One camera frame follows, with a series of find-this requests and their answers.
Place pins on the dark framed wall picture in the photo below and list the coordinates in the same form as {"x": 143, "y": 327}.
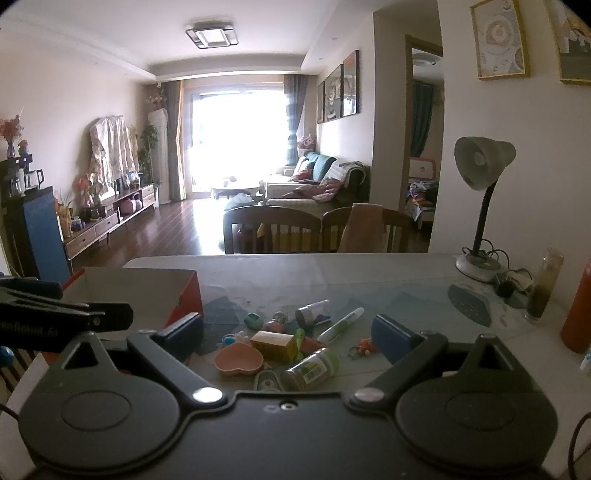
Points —
{"x": 351, "y": 85}
{"x": 321, "y": 104}
{"x": 334, "y": 94}

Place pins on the reddish sofa blanket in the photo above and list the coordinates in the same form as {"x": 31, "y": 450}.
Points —
{"x": 318, "y": 189}

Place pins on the wooden door frame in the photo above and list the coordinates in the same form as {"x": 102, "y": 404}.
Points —
{"x": 408, "y": 115}

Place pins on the pink bag under television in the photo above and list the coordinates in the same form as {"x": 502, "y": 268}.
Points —
{"x": 130, "y": 204}

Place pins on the white power strip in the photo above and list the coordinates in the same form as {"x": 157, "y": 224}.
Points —
{"x": 521, "y": 279}

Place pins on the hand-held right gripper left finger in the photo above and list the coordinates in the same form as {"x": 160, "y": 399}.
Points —
{"x": 182, "y": 334}

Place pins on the white coffee table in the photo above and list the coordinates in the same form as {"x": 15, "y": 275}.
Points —
{"x": 235, "y": 187}

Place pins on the orange toy pieces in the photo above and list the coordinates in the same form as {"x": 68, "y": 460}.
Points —
{"x": 362, "y": 347}

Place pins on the square ceiling light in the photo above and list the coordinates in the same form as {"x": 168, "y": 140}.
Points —
{"x": 212, "y": 36}

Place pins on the small figurine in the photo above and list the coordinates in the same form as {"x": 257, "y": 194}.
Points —
{"x": 24, "y": 148}

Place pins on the vase with pink flowers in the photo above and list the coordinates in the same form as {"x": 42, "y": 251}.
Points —
{"x": 10, "y": 134}

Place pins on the teal bedroom curtain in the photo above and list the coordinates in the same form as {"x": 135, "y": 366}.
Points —
{"x": 421, "y": 120}

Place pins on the wooden television cabinet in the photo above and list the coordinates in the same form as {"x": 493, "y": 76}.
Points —
{"x": 101, "y": 226}

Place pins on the small white bottle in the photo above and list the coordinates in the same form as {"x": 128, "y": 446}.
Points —
{"x": 311, "y": 314}

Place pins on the white marker pen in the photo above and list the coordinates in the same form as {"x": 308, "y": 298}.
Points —
{"x": 339, "y": 325}

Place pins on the bed with colourful bedding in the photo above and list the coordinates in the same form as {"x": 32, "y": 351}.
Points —
{"x": 422, "y": 203}

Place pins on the black charger plug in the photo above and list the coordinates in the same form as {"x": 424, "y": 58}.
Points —
{"x": 504, "y": 288}

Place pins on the pink artificial flowers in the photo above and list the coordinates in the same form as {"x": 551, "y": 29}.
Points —
{"x": 90, "y": 187}

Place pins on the teal round toy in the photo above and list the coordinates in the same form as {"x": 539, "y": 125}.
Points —
{"x": 251, "y": 321}

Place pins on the green-lidded spice jar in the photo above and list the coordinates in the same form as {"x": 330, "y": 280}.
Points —
{"x": 309, "y": 369}

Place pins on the green and orange toy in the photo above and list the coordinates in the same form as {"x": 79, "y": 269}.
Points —
{"x": 308, "y": 344}

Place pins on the red cardboard box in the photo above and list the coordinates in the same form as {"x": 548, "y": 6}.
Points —
{"x": 138, "y": 288}

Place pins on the grey desk lamp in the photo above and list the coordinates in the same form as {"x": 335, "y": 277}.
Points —
{"x": 482, "y": 161}

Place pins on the teal sofa cushion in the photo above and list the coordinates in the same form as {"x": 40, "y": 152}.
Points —
{"x": 321, "y": 161}

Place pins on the gold framed round-pattern picture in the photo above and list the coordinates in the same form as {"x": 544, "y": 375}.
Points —
{"x": 498, "y": 39}

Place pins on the pink plush toy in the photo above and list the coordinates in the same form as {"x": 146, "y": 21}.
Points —
{"x": 306, "y": 142}

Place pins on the orange plastic bottle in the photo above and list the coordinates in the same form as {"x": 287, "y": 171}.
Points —
{"x": 579, "y": 314}

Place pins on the black cabinet blue panel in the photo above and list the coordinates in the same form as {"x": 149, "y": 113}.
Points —
{"x": 41, "y": 230}

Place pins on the grey curtain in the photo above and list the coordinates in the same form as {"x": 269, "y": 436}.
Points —
{"x": 175, "y": 138}
{"x": 295, "y": 115}

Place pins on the grey leaf-shaped trivet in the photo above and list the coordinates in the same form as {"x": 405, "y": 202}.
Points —
{"x": 468, "y": 304}

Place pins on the glass coffee press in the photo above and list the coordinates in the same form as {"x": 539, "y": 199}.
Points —
{"x": 16, "y": 184}

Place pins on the wooden dining chair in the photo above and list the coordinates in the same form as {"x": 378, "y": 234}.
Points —
{"x": 397, "y": 230}
{"x": 272, "y": 221}

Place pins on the white standing air conditioner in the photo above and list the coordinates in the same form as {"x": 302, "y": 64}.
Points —
{"x": 159, "y": 152}

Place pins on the floral cloth covered television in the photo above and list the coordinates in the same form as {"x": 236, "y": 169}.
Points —
{"x": 111, "y": 147}

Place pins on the green correction tape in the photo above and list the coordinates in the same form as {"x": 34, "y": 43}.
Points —
{"x": 268, "y": 381}

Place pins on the beige towel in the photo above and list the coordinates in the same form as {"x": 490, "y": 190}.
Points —
{"x": 364, "y": 228}

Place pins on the pink heart-shaped bowl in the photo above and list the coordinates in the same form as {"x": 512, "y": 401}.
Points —
{"x": 238, "y": 361}

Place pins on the gold framed yellow picture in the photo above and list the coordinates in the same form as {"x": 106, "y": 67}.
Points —
{"x": 575, "y": 50}

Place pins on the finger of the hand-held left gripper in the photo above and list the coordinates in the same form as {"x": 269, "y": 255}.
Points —
{"x": 32, "y": 290}
{"x": 113, "y": 316}

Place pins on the green potted plant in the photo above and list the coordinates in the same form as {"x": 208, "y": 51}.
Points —
{"x": 147, "y": 147}

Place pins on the glass bottle dark contents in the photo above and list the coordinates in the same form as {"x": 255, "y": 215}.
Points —
{"x": 542, "y": 290}

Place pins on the grey sofa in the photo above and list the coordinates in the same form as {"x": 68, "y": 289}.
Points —
{"x": 286, "y": 189}

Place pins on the blue-grey floor cushion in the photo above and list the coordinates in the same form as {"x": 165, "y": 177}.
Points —
{"x": 239, "y": 202}

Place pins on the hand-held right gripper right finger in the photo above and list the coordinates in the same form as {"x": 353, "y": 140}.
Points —
{"x": 392, "y": 339}

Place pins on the small yellow carton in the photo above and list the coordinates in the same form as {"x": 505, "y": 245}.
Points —
{"x": 272, "y": 345}

